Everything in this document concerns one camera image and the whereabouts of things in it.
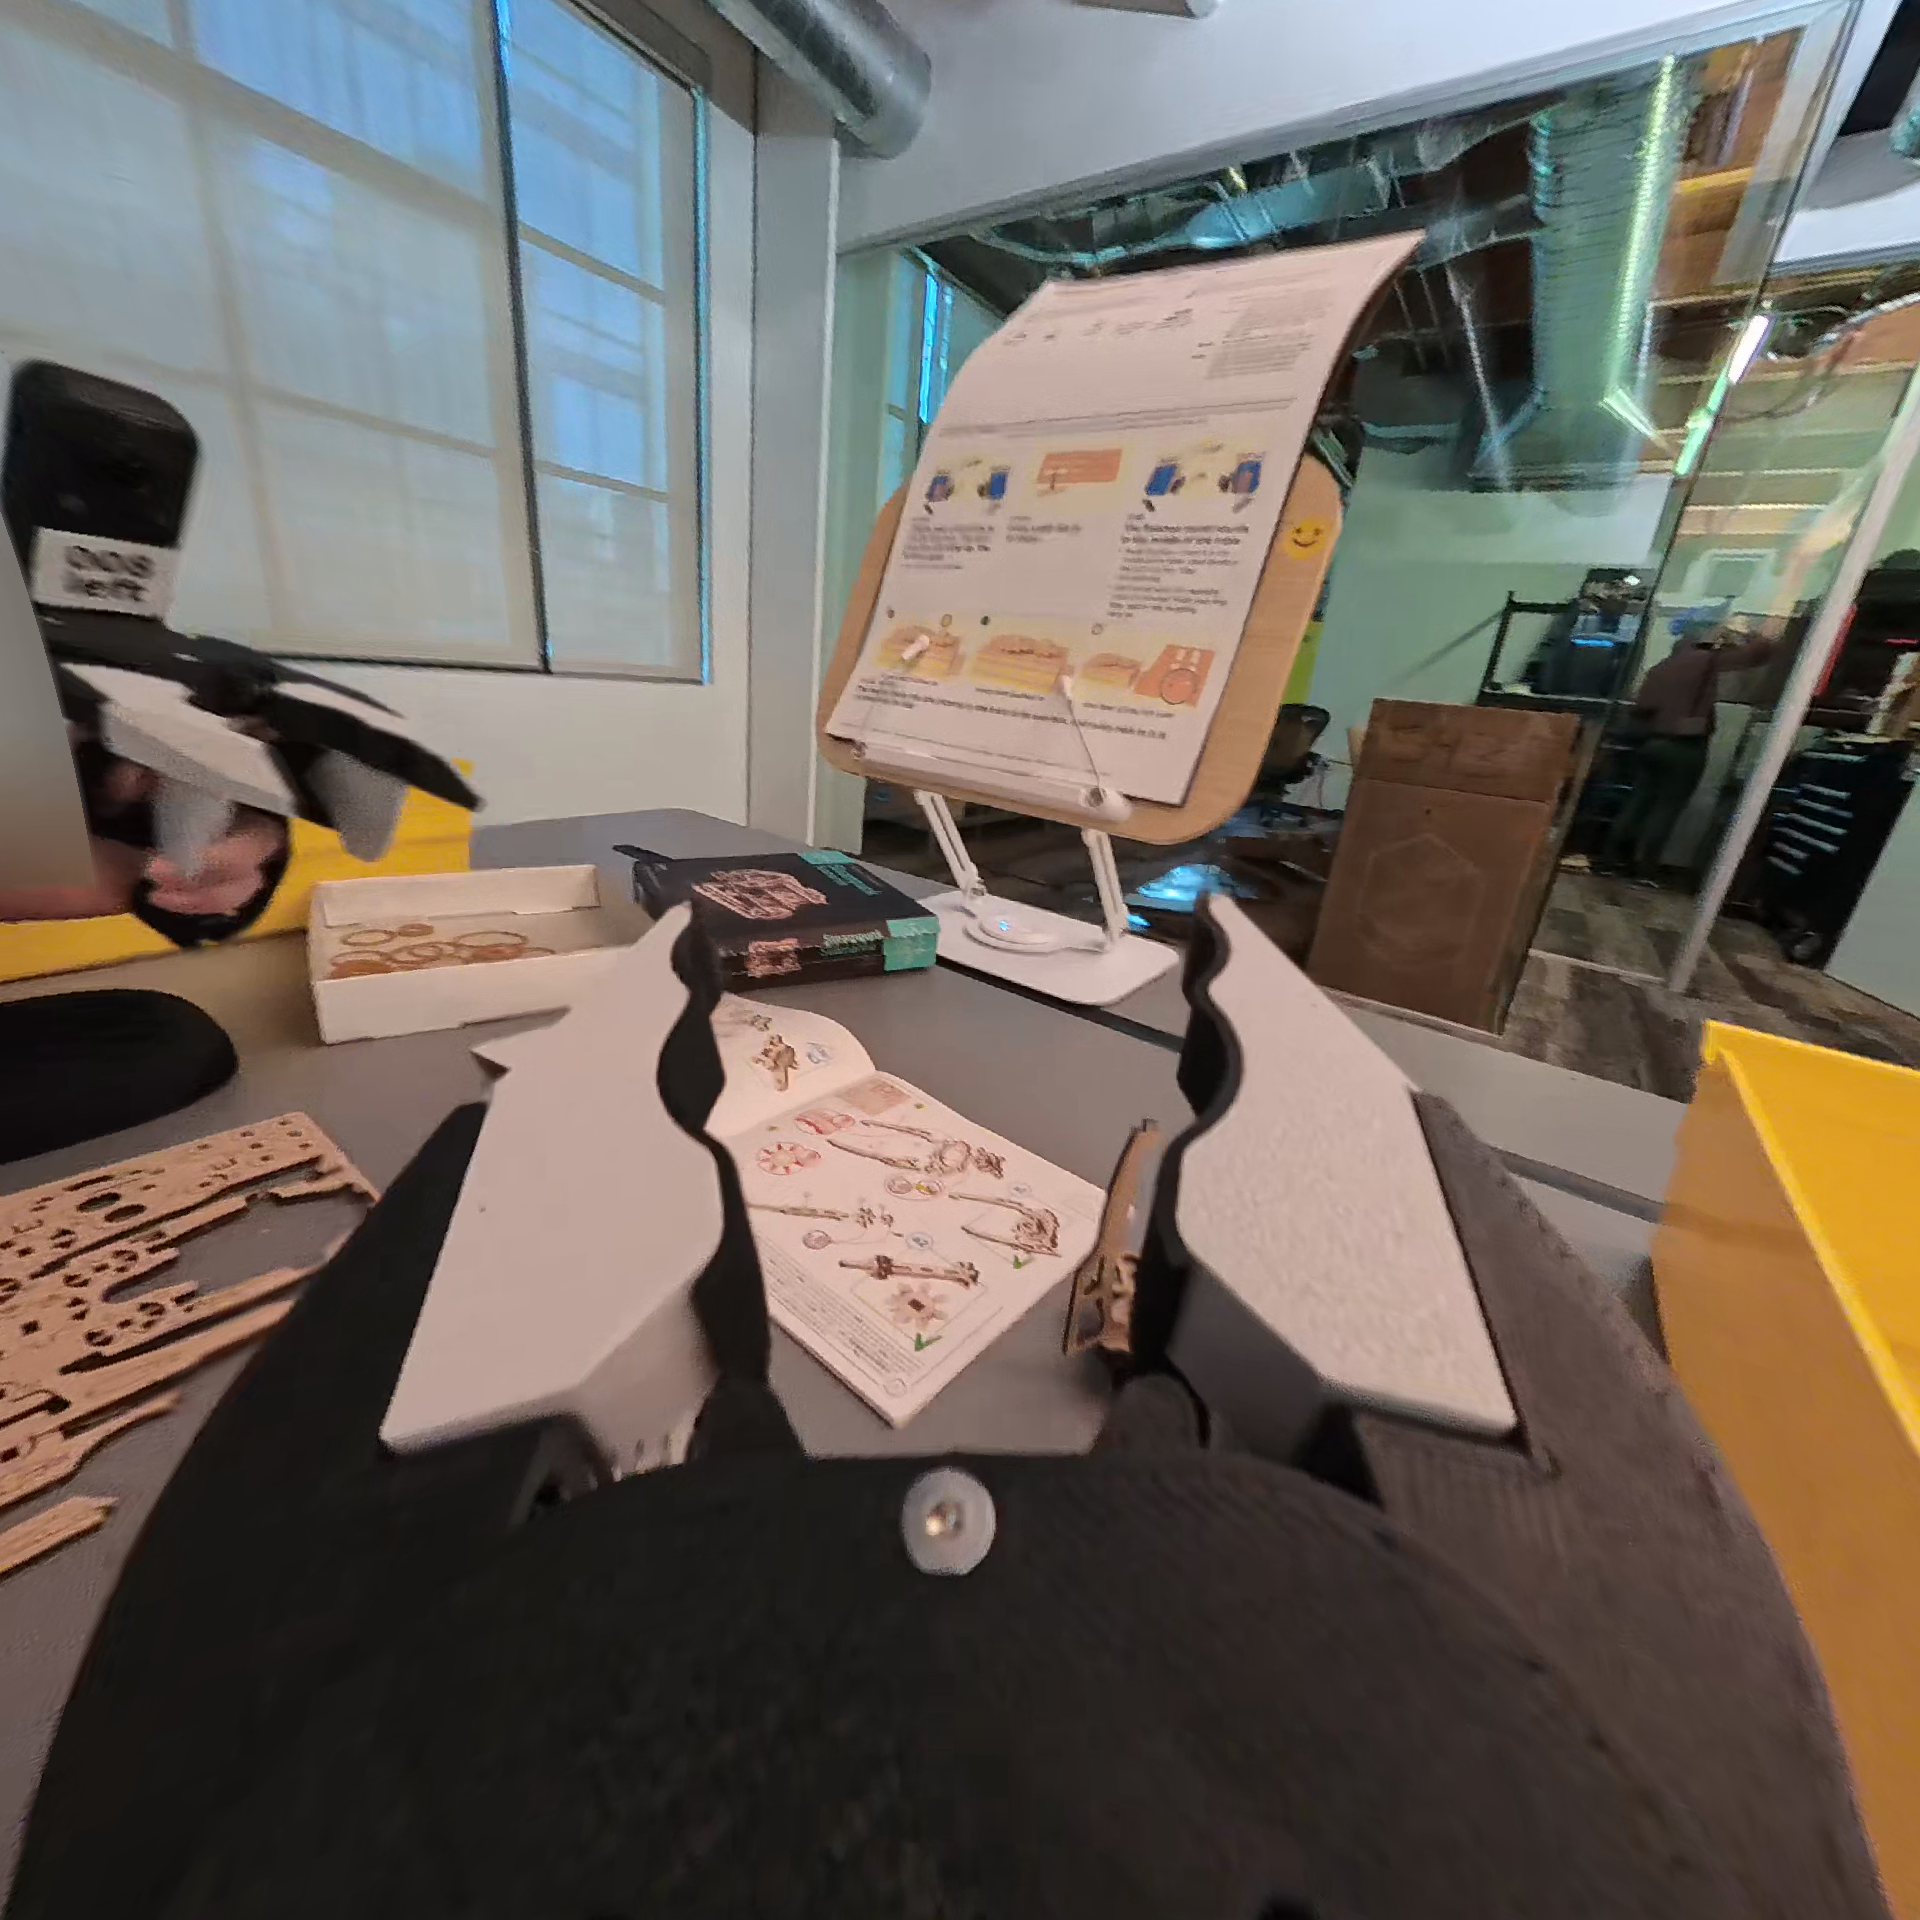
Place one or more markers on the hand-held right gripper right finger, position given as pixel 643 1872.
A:
pixel 1319 1201

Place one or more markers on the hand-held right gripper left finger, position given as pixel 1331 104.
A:
pixel 557 1201

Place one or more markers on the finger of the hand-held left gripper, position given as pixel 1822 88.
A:
pixel 359 802
pixel 196 751

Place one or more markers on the slotted wooden stick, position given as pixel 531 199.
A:
pixel 1110 1261

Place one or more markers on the wooden sheet with round parts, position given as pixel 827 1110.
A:
pixel 150 1172

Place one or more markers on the wooden sheet with large gear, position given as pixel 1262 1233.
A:
pixel 90 1418

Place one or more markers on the person's left hand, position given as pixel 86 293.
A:
pixel 77 901

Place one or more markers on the pile of thin rings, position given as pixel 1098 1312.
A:
pixel 377 950

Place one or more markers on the white cardboard box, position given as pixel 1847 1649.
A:
pixel 452 1014

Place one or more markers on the large window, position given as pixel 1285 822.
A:
pixel 377 376

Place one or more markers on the brown cardboard box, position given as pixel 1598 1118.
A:
pixel 1441 870

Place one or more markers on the open instruction booklet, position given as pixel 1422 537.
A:
pixel 902 1277

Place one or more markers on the black and teal kit box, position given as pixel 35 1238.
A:
pixel 810 921

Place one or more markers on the black office chair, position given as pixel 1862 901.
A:
pixel 1290 751

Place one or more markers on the wooden document stand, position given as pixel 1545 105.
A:
pixel 1277 676

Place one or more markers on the black tool cabinet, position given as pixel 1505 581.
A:
pixel 1810 839

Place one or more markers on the thin wooden strip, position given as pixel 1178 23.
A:
pixel 45 1540

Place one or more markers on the black shelf rack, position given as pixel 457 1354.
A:
pixel 1559 629

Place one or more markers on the yellow smiley sticker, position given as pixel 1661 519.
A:
pixel 1308 537

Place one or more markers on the printed instruction sheet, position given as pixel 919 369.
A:
pixel 1079 376

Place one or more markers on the silver ventilation duct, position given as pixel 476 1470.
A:
pixel 1589 225
pixel 841 61

